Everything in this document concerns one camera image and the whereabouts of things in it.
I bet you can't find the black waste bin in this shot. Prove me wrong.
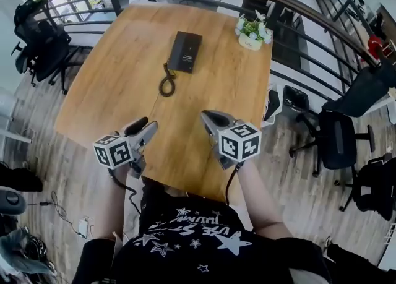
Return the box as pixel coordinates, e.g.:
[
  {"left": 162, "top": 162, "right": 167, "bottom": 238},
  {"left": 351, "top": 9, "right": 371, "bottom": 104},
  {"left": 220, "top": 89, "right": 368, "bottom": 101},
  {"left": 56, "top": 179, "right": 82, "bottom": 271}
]
[{"left": 283, "top": 85, "right": 310, "bottom": 113}]

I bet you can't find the white floor cable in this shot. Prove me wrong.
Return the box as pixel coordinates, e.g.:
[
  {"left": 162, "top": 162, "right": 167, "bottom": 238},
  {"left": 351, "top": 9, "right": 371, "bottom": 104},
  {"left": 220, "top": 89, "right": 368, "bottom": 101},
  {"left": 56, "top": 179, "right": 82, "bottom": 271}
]
[{"left": 83, "top": 217, "right": 95, "bottom": 239}]

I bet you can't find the left hand-held gripper cable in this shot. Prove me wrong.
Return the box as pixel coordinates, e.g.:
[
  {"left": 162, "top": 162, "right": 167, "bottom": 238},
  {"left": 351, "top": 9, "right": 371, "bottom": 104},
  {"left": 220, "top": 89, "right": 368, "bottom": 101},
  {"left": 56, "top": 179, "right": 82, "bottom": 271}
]
[{"left": 108, "top": 168, "right": 142, "bottom": 214}]

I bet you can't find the black telephone base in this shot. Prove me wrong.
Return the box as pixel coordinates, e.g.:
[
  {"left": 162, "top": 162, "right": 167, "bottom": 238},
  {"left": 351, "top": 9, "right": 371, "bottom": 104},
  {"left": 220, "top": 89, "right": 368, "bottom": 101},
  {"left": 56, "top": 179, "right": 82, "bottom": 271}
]
[{"left": 178, "top": 32, "right": 204, "bottom": 74}]

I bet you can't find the red garment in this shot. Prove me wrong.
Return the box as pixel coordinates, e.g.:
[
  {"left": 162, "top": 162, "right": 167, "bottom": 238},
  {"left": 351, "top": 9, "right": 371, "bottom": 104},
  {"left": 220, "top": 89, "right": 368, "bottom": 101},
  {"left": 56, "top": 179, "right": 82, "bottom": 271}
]
[{"left": 368, "top": 35, "right": 384, "bottom": 61}]

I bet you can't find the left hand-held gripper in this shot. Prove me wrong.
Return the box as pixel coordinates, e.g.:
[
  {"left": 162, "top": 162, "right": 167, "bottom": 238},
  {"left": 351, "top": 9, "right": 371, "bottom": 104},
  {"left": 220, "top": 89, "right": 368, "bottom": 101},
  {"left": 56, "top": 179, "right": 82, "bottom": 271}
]
[{"left": 92, "top": 117, "right": 158, "bottom": 180}]

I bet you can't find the black coiled phone cord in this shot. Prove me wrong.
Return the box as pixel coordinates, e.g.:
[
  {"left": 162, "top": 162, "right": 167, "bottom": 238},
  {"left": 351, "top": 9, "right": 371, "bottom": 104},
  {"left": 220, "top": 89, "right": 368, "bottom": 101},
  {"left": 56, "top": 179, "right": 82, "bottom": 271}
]
[{"left": 158, "top": 62, "right": 178, "bottom": 97}]

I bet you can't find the grey shoulder strap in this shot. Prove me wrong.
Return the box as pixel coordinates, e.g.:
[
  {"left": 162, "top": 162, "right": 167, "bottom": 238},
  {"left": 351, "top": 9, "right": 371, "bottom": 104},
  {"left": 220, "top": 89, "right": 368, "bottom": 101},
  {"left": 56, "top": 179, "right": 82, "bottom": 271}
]
[{"left": 111, "top": 231, "right": 125, "bottom": 254}]

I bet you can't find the black floor cable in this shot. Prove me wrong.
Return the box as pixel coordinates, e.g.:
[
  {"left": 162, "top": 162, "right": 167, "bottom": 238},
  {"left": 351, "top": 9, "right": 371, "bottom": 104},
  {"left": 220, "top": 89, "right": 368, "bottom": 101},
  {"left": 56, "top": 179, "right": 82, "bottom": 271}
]
[{"left": 27, "top": 191, "right": 82, "bottom": 235}]

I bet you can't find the white potted flower plant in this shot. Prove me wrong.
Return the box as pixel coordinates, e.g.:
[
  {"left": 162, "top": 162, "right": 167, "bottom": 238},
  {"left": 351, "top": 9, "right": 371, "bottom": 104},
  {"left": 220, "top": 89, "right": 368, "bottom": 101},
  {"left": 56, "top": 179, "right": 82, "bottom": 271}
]
[{"left": 235, "top": 10, "right": 273, "bottom": 51}]

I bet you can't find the person's right forearm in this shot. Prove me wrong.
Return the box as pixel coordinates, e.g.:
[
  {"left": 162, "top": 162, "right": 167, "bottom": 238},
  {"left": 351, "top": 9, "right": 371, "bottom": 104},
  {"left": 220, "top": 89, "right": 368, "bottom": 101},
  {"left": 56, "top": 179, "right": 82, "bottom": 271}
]
[{"left": 236, "top": 160, "right": 293, "bottom": 240}]

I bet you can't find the white storage box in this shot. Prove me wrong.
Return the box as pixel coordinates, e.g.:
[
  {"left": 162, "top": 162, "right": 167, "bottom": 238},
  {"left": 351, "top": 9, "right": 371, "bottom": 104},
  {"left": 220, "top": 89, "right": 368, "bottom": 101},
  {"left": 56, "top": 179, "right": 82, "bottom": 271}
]
[{"left": 262, "top": 84, "right": 284, "bottom": 124}]

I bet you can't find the person's left forearm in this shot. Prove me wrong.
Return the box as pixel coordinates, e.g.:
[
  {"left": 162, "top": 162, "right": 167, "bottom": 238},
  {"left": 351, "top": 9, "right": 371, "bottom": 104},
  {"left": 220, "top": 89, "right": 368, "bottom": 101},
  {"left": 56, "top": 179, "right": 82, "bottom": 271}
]
[{"left": 92, "top": 161, "right": 140, "bottom": 242}]

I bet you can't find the hand-held gripper cable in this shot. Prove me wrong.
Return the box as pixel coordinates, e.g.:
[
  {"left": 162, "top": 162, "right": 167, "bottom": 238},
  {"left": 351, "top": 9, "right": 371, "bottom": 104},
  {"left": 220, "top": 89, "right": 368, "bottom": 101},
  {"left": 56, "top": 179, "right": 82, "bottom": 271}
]
[
  {"left": 225, "top": 162, "right": 244, "bottom": 206},
  {"left": 108, "top": 168, "right": 142, "bottom": 214}
]

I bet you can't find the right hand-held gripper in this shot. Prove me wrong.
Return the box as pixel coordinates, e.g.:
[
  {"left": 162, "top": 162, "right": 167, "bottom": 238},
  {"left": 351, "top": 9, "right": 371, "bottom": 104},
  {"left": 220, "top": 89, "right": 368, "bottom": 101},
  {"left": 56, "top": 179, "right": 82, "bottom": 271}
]
[{"left": 200, "top": 109, "right": 262, "bottom": 171}]

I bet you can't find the right hand-held gripper cable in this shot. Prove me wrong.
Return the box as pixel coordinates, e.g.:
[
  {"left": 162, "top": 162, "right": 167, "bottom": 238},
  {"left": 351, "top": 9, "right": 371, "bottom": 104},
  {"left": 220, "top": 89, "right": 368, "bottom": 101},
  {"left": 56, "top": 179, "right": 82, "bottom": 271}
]
[{"left": 225, "top": 162, "right": 244, "bottom": 206}]

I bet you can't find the black office chair with jacket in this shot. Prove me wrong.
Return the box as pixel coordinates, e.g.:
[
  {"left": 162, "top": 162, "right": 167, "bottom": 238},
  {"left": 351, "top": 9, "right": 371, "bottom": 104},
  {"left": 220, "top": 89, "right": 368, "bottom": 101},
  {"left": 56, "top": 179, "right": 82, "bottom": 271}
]
[{"left": 289, "top": 59, "right": 396, "bottom": 178}]

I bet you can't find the black star print t-shirt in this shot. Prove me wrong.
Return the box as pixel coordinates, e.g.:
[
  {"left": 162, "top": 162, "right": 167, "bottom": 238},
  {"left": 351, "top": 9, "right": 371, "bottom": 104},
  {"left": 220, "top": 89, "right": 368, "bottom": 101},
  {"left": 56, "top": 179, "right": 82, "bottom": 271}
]
[{"left": 72, "top": 177, "right": 332, "bottom": 284}]

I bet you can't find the grey rounded device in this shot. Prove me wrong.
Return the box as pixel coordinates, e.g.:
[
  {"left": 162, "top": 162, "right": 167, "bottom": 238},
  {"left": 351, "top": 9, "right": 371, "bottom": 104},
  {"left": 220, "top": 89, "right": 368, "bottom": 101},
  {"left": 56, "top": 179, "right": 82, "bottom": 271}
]
[{"left": 0, "top": 186, "right": 27, "bottom": 215}]

